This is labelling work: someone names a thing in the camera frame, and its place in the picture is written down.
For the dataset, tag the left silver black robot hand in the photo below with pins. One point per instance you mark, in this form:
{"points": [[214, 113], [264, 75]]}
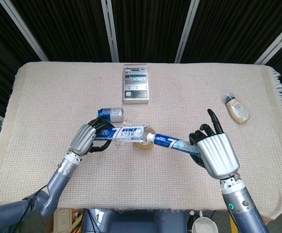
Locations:
{"points": [[82, 139]]}

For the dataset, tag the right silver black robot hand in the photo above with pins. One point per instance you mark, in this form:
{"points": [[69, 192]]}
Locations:
{"points": [[218, 155]]}

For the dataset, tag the blue white toothpaste box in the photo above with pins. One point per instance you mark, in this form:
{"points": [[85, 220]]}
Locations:
{"points": [[123, 133]]}

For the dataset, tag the blue white toothpaste tube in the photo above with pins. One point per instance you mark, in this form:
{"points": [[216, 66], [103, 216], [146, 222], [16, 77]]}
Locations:
{"points": [[170, 142]]}

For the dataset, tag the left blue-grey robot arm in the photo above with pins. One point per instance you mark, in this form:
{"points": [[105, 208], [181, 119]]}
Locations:
{"points": [[58, 182]]}

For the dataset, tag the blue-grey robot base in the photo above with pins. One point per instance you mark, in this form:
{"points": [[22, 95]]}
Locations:
{"points": [[143, 222]]}

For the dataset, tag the clear plastic strip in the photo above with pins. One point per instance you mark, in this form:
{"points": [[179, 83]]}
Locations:
{"points": [[118, 144]]}

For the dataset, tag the blue silver drink can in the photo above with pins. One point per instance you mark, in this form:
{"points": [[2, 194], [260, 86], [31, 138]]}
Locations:
{"points": [[111, 114]]}

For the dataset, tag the beige squeeze bottle blue cap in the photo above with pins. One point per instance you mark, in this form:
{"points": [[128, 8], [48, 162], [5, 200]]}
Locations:
{"points": [[239, 111]]}

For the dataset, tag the tan packing tape roll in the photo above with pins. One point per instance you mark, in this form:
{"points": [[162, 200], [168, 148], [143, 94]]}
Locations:
{"points": [[143, 146]]}

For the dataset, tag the white bowl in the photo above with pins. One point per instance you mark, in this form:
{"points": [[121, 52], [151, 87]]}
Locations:
{"points": [[204, 225]]}

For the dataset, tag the beige woven tablecloth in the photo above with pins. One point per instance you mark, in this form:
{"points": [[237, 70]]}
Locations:
{"points": [[179, 92]]}

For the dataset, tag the silver grey printed carton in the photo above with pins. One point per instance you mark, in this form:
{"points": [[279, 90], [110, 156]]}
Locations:
{"points": [[135, 85]]}

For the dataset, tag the beige lidded food container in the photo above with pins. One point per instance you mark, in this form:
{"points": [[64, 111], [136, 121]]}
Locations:
{"points": [[61, 221]]}

